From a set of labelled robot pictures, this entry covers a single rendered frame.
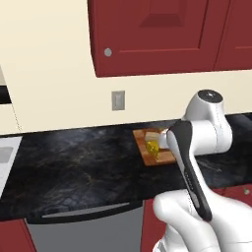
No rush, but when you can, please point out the pale gripper body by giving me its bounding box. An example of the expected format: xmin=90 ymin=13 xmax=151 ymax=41
xmin=145 ymin=130 xmax=169 ymax=148

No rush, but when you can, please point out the wooden cutting board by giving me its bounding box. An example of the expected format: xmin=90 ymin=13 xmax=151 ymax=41
xmin=132 ymin=127 xmax=178 ymax=167

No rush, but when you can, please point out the grey dishwasher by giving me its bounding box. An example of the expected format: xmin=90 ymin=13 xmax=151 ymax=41
xmin=25 ymin=199 xmax=145 ymax=252

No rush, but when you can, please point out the white stove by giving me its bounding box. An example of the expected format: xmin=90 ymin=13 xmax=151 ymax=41
xmin=0 ymin=136 xmax=24 ymax=199

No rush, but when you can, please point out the cream hood with black band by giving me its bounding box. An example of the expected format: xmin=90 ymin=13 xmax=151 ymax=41
xmin=0 ymin=65 xmax=23 ymax=133

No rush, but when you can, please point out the grey wall switch plate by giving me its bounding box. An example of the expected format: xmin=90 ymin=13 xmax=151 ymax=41
xmin=111 ymin=90 xmax=126 ymax=112

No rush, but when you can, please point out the red wall cupboard door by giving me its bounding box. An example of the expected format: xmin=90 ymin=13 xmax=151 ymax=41
xmin=213 ymin=0 xmax=252 ymax=72
xmin=87 ymin=0 xmax=231 ymax=79

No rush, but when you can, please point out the grey dishwasher handle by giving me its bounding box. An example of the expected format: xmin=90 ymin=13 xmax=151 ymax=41
xmin=40 ymin=202 xmax=131 ymax=220

